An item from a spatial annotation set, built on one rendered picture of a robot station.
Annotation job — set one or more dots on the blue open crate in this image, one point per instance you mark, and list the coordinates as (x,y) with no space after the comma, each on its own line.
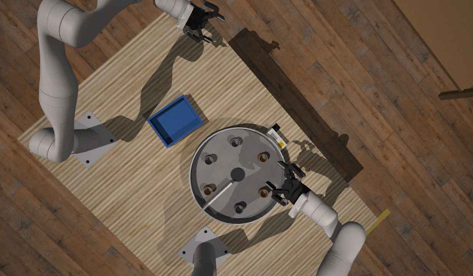
(175,121)

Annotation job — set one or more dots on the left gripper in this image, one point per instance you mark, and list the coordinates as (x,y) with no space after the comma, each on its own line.
(199,18)

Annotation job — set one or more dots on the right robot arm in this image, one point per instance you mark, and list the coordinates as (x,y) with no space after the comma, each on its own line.
(338,260)

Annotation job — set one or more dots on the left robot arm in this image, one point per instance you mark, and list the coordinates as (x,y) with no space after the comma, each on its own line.
(58,86)

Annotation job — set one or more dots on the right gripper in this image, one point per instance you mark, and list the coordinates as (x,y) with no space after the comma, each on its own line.
(292,187)

